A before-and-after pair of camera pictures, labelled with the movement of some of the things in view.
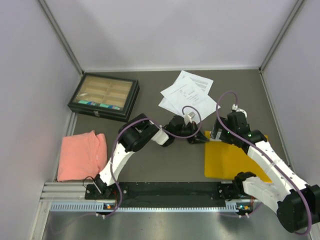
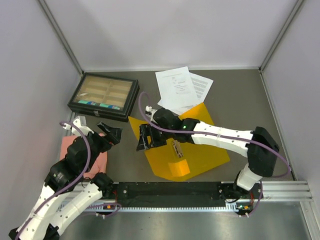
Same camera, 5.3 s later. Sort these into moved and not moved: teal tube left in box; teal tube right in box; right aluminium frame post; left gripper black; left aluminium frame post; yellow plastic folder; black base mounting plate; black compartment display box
Moved: yellow plastic folder; left gripper black
Not moved: left aluminium frame post; teal tube right in box; teal tube left in box; black compartment display box; right aluminium frame post; black base mounting plate
